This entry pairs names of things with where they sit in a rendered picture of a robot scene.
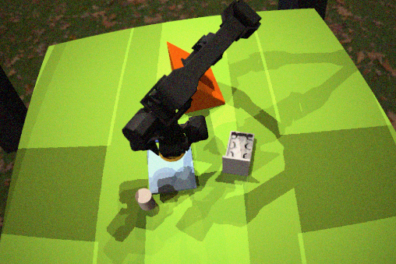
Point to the light blue square mat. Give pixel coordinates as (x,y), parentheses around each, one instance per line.
(165,176)

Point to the yellow round plate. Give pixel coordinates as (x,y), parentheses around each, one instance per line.
(170,159)

